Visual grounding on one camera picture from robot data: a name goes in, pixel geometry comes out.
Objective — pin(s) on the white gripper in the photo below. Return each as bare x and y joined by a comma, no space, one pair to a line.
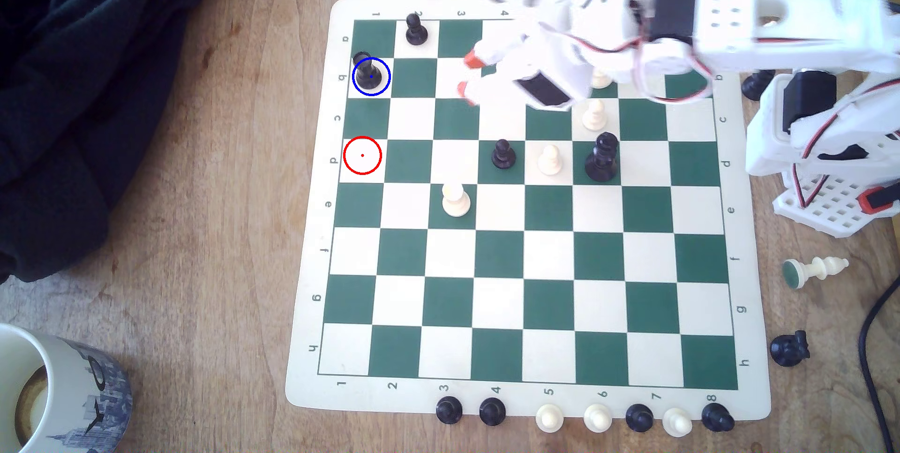
539,87

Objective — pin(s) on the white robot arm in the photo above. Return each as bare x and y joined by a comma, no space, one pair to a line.
773,31

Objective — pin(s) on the white king piece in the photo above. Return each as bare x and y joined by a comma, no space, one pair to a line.
602,79

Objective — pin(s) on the white pawn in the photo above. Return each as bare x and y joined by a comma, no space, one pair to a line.
455,201
549,418
597,418
552,162
677,423
596,117

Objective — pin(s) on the black queen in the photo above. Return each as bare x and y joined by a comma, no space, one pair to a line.
602,161

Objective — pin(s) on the green white chessboard mat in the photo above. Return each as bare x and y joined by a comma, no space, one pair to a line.
492,256

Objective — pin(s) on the black bishop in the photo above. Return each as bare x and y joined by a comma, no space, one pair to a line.
756,85

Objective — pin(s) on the white bishop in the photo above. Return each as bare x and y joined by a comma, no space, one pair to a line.
815,270

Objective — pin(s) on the red clamp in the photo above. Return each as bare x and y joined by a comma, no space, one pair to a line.
879,200

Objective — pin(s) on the black knight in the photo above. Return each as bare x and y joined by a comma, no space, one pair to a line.
787,349
717,418

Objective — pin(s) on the dark blue cloth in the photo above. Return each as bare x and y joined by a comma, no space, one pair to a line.
70,87

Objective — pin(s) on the printed skyline coffee mug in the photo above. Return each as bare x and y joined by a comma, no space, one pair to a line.
77,386

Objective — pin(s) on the white perforated base plate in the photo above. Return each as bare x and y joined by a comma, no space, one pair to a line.
833,210

